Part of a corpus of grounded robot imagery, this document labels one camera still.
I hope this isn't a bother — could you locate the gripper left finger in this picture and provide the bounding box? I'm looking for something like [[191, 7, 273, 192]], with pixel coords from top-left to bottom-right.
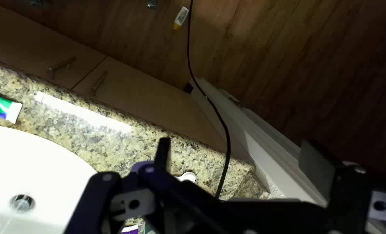
[[64, 136, 220, 234]]

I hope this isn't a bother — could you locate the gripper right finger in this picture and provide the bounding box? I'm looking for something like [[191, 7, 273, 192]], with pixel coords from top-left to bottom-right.
[[298, 140, 386, 234]]

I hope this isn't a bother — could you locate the white sink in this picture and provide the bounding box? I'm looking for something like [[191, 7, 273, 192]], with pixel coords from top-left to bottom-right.
[[0, 124, 98, 234]]

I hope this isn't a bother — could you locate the metal sink drain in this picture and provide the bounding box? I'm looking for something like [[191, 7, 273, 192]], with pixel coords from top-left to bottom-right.
[[10, 194, 36, 212]]

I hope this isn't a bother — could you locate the small white cap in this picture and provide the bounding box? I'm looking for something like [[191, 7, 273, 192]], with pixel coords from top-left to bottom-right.
[[175, 171, 197, 183]]

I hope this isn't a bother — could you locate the wooden cabinet door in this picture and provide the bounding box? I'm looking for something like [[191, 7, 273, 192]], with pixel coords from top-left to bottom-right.
[[0, 2, 107, 90]]

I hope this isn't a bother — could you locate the small white and yellow tube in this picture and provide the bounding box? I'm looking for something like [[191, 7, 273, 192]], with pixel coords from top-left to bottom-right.
[[172, 6, 190, 32]]

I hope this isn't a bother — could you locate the white door frame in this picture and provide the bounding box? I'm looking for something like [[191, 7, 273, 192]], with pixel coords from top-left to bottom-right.
[[189, 77, 328, 206]]

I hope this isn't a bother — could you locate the metal cabinet door handle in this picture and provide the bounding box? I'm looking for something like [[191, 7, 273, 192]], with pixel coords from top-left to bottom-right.
[[46, 57, 77, 79], [89, 71, 109, 97]]

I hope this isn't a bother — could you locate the black cable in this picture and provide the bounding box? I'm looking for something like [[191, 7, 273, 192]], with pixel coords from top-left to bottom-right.
[[186, 0, 231, 199]]

